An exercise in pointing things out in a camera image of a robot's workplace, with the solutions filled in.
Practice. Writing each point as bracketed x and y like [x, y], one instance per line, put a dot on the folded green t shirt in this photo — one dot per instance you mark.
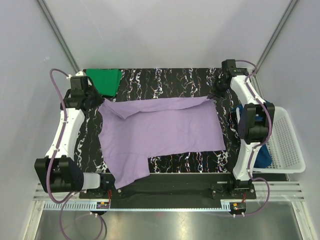
[106, 81]

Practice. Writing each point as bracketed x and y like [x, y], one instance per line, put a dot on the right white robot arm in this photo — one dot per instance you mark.
[254, 122]

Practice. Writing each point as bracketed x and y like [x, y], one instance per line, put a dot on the white plastic basket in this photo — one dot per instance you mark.
[283, 147]

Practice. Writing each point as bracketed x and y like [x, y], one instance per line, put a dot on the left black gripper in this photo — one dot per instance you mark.
[99, 99]

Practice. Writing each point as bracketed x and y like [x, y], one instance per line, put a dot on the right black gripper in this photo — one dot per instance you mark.
[214, 92]

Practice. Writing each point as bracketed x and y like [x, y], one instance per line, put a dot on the dark blue t shirt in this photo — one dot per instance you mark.
[263, 158]

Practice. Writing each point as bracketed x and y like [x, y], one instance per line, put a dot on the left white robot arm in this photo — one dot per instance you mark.
[57, 171]

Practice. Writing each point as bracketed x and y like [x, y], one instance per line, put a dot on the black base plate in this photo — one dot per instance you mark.
[164, 191]

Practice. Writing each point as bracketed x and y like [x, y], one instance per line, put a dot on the purple t shirt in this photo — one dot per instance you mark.
[134, 131]

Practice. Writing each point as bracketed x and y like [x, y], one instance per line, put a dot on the aluminium rail frame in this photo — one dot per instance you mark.
[278, 213]

